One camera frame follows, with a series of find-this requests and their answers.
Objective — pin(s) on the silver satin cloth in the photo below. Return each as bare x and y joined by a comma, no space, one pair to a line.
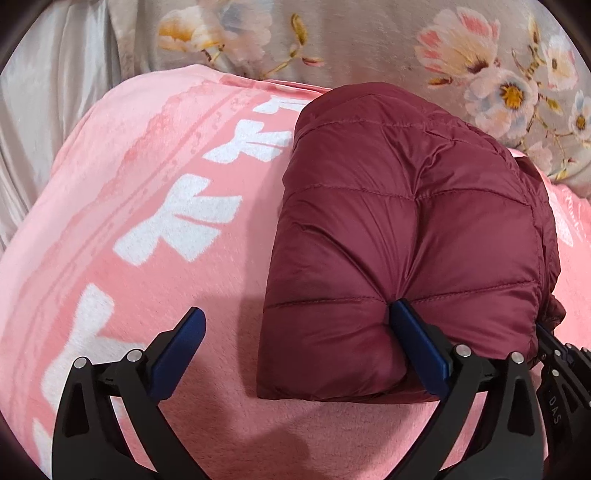
55,110

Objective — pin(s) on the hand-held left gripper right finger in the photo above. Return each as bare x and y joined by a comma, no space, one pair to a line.
422,348

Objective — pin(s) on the grey floral bed sheet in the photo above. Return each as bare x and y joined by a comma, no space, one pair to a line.
378,41

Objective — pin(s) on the pink printed blanket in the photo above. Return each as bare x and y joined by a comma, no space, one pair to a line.
152,221

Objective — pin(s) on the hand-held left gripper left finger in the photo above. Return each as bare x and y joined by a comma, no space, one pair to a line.
178,348

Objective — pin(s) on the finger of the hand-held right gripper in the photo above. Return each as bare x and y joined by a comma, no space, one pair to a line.
556,344

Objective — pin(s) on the maroon puffer jacket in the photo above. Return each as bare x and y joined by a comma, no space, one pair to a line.
406,240

